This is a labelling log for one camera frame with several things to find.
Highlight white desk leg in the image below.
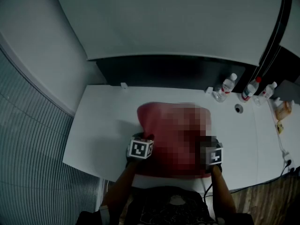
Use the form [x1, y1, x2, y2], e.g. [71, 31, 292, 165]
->
[95, 177, 106, 212]

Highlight person's left forearm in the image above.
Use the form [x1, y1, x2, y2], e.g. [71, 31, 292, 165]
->
[102, 159, 139, 212]

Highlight narrow dark desk divider panel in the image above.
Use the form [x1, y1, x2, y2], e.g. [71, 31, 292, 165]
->
[272, 79, 300, 103]

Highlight small white roller blind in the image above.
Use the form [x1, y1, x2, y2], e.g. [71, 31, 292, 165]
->
[279, 0, 300, 59]

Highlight person's black patterned shirt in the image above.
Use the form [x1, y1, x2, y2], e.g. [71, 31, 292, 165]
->
[76, 186, 255, 225]

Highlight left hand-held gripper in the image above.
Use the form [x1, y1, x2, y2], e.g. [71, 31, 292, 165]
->
[126, 132, 156, 160]

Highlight large white roller blind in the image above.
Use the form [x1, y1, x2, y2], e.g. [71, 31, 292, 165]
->
[51, 0, 285, 67]

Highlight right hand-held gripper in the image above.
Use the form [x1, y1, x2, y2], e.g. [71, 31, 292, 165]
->
[200, 136, 224, 173]

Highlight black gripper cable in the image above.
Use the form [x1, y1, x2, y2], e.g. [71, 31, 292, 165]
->
[203, 182, 213, 204]

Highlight clear water bottle red cap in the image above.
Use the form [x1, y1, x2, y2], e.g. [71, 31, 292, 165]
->
[241, 76, 262, 102]

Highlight white charger cable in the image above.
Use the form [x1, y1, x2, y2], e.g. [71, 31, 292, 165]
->
[269, 102, 290, 158]

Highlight red mat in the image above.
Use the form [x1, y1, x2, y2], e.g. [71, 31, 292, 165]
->
[136, 101, 213, 180]

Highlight orange drink bottle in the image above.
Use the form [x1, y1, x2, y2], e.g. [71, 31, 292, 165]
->
[274, 100, 293, 121]

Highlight wide dark desk divider panel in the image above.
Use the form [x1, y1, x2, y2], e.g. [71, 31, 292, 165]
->
[95, 54, 246, 94]

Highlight clear water bottle white cap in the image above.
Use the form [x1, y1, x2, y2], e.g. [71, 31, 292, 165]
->
[254, 81, 278, 107]
[212, 73, 238, 103]

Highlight grey venetian blind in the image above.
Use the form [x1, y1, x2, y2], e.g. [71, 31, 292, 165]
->
[0, 45, 104, 225]

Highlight black floor cable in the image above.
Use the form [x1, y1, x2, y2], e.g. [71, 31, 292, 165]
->
[229, 166, 289, 193]

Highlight person's right forearm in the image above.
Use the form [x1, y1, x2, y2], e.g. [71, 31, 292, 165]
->
[210, 165, 237, 215]

